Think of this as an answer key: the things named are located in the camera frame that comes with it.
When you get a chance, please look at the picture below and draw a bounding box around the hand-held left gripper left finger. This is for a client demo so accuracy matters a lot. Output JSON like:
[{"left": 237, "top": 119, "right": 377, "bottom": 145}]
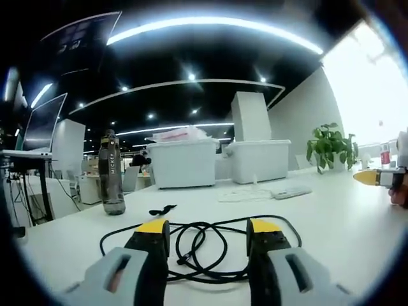
[{"left": 65, "top": 219, "right": 171, "bottom": 306}]

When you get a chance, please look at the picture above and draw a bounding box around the white office chair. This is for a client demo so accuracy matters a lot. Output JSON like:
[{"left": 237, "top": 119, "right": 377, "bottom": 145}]
[{"left": 122, "top": 165, "right": 141, "bottom": 194}]

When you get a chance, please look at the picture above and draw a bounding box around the green potted plant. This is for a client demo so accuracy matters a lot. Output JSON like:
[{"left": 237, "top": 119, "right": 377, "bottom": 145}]
[{"left": 306, "top": 122, "right": 360, "bottom": 175}]

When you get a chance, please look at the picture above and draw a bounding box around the dark transparent water bottle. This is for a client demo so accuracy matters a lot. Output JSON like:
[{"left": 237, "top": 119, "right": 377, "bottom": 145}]
[{"left": 98, "top": 129, "right": 126, "bottom": 216}]

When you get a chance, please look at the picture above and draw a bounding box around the black data cable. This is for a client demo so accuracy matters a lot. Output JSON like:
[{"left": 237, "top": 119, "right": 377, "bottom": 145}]
[{"left": 99, "top": 214, "right": 303, "bottom": 284}]

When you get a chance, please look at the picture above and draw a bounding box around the white desktop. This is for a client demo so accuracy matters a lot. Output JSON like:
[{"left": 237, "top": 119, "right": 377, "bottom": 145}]
[{"left": 14, "top": 167, "right": 403, "bottom": 306}]

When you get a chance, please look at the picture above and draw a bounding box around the white storage bin with papers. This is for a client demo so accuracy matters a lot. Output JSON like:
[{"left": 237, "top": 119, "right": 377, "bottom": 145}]
[{"left": 145, "top": 125, "right": 218, "bottom": 190}]

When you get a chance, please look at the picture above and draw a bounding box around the open laptop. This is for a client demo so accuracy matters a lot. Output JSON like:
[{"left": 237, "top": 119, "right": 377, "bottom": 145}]
[{"left": 2, "top": 92, "right": 69, "bottom": 158}]

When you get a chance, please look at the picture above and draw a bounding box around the person's right hand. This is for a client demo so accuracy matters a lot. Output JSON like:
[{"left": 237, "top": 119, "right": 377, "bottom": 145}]
[{"left": 387, "top": 178, "right": 408, "bottom": 210}]

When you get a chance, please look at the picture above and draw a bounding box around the black standing desk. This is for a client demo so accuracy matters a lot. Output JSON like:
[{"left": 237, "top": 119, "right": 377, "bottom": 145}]
[{"left": 0, "top": 152, "right": 58, "bottom": 227}]

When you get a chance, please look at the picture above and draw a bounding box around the red and white bottle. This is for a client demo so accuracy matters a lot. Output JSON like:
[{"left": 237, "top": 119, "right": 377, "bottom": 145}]
[{"left": 380, "top": 143, "right": 391, "bottom": 168}]

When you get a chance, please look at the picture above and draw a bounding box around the white cable bundle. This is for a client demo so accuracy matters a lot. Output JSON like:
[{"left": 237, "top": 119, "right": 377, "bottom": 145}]
[{"left": 217, "top": 187, "right": 275, "bottom": 203}]

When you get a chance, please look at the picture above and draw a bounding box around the black Velcro strap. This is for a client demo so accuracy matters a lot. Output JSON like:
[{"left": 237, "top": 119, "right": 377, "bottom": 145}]
[{"left": 149, "top": 203, "right": 178, "bottom": 217}]

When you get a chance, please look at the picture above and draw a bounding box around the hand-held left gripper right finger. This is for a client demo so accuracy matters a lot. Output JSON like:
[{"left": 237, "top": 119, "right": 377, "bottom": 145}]
[{"left": 245, "top": 218, "right": 351, "bottom": 306}]

